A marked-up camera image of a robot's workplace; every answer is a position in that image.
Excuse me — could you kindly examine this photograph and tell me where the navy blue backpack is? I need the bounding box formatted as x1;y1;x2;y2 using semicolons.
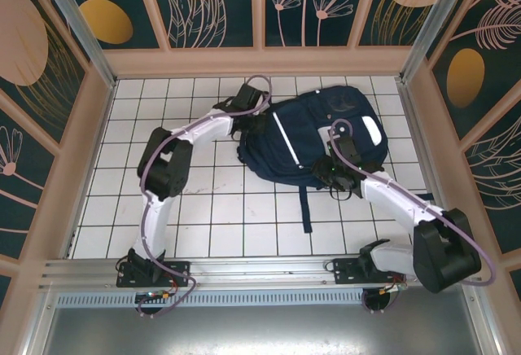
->
236;85;433;234

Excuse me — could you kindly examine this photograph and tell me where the small circuit board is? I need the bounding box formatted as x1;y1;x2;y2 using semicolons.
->
376;283;409;296
136;289;177;303

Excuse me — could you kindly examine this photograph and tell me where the grey metal sheet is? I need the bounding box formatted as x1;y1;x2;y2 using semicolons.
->
24;305;501;355

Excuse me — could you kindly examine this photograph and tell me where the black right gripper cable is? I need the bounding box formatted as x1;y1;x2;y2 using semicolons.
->
328;186;353;203

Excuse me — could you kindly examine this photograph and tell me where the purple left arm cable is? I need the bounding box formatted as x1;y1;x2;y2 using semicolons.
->
137;74;273;319

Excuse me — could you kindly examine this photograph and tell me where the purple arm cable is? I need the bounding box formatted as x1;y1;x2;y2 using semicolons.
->
329;120;498;316
137;74;273;319

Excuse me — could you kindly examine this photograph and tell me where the aluminium side rail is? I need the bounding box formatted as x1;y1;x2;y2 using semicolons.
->
60;224;81;261
395;77;439;209

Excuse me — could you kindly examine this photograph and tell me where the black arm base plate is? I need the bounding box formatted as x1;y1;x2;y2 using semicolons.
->
332;256;408;287
116;260;192;290

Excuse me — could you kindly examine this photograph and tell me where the aluminium front rail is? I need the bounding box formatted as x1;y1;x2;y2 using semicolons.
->
38;252;485;291

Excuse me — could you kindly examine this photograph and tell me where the perforated metal cable tray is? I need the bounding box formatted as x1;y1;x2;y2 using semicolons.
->
55;291;475;309

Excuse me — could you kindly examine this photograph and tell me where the aluminium corner post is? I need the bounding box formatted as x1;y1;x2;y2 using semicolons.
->
398;0;477;84
32;0;119;90

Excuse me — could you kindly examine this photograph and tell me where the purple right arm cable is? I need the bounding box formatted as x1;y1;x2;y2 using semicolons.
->
329;120;498;316

